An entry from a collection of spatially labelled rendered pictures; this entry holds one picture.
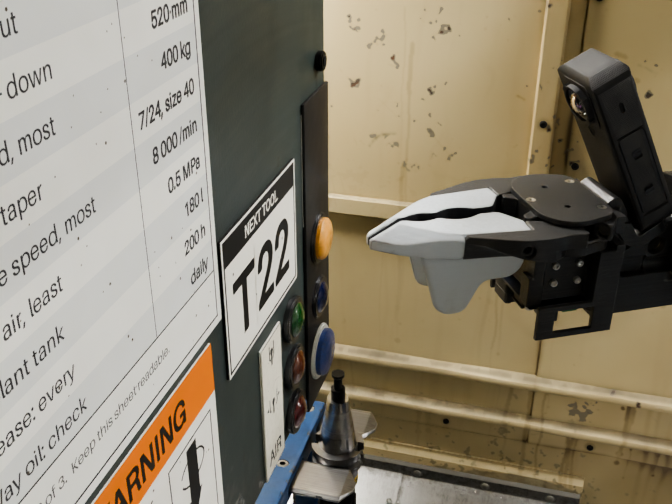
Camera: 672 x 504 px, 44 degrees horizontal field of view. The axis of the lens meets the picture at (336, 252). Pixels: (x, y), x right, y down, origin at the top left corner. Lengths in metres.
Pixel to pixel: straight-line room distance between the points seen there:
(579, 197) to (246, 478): 0.26
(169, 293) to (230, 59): 0.10
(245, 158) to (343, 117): 0.87
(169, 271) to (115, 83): 0.08
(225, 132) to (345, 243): 0.98
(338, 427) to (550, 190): 0.53
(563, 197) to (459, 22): 0.65
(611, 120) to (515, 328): 0.86
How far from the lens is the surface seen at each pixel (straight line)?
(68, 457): 0.27
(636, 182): 0.54
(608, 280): 0.54
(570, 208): 0.52
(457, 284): 0.51
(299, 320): 0.46
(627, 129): 0.52
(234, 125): 0.35
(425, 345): 1.38
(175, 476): 0.35
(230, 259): 0.36
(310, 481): 1.00
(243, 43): 0.36
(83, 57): 0.25
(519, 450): 1.48
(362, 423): 1.08
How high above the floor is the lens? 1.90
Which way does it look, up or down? 28 degrees down
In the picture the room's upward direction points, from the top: straight up
